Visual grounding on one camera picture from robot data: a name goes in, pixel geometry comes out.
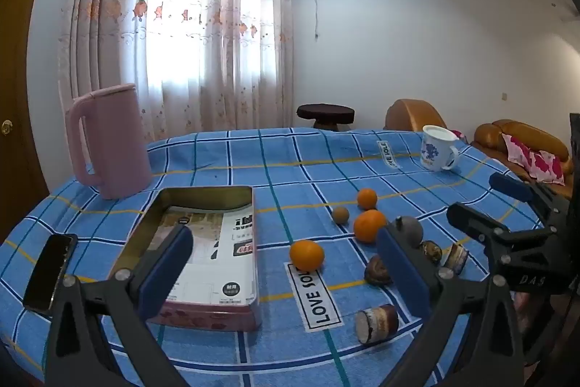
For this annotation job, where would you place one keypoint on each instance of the dark round wooden stool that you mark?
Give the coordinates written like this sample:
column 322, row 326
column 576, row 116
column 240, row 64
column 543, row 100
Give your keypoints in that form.
column 325, row 112

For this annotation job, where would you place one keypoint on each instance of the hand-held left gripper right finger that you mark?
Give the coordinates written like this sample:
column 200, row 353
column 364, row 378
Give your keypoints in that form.
column 403, row 273

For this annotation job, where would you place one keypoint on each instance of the pink plastic pitcher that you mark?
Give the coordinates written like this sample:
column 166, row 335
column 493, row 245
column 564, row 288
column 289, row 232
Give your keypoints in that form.
column 118, row 142

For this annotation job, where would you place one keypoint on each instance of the orange leather armchair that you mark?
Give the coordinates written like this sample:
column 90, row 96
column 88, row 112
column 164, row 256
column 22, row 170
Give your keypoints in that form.
column 412, row 115

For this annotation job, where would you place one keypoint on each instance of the white mug with blue print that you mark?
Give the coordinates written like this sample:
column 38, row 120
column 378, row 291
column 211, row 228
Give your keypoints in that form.
column 435, row 151

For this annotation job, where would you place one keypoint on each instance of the brown wooden door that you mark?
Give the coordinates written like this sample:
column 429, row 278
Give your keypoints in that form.
column 18, row 74

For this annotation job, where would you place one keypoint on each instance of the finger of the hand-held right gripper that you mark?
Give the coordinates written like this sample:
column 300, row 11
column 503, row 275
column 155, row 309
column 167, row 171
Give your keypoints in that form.
column 475, row 224
column 512, row 186

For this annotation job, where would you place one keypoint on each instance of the small round brown fruit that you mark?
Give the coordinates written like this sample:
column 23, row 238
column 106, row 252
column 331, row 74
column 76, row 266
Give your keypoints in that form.
column 340, row 215

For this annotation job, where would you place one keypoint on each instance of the black smartphone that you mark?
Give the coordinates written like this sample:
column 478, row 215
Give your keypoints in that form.
column 50, row 273

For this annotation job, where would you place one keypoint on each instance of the small orange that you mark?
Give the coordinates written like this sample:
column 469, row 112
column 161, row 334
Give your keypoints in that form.
column 367, row 199

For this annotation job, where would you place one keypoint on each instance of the sheer floral curtain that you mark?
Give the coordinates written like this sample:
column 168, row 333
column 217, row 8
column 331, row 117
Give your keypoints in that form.
column 181, row 29

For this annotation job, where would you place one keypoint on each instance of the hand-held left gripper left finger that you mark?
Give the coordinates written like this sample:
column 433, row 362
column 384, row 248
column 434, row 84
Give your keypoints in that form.
column 165, row 273

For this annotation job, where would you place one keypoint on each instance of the pink floral cushion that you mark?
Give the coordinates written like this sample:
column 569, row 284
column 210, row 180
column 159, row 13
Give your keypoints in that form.
column 539, row 165

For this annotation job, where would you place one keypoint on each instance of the orange leather sofa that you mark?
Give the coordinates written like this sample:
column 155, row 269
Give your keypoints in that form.
column 530, row 137

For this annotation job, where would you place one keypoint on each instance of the rectangular metal tin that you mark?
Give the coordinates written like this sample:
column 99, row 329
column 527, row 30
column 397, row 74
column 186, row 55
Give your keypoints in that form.
column 204, row 316

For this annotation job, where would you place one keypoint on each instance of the brass door knob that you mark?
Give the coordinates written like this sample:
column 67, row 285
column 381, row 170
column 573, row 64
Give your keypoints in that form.
column 6, row 127

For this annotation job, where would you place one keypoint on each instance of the dark round fruit with stem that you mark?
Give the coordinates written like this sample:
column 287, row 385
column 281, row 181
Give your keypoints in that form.
column 410, row 230

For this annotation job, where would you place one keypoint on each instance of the blue plaid tablecloth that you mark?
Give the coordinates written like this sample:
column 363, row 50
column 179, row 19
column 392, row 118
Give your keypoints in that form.
column 294, row 169

